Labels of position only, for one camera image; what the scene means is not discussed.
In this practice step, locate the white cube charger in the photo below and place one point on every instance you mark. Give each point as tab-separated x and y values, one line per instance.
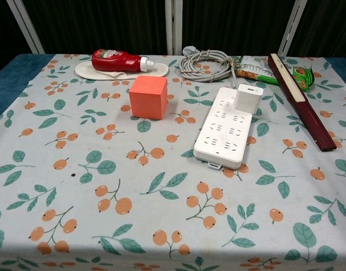
247	98

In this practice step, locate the white power strip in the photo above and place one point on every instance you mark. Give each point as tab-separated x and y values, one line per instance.
220	135

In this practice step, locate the orange foam cube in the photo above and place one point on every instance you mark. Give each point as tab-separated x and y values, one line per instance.
147	98

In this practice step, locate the floral print tablecloth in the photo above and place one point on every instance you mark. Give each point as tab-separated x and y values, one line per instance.
167	197

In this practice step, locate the white shoe insole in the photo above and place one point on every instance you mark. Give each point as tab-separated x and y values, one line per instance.
161	70

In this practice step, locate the red ketchup squeeze bottle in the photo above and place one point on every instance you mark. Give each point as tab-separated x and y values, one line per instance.
116	60

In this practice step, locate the white green snack bag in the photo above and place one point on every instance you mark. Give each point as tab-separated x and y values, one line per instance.
256	70

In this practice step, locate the black pleated curtain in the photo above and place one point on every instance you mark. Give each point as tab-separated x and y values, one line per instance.
330	28
99	25
234	25
3	34

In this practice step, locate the dark red folded fan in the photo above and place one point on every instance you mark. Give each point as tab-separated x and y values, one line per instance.
298	98

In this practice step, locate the green snack packet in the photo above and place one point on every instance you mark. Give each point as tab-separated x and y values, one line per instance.
302	77

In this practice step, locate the blue table cover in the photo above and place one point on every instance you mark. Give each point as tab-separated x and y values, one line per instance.
9	73

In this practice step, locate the white metal frame post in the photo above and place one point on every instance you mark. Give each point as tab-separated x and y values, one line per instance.
292	28
28	31
173	28

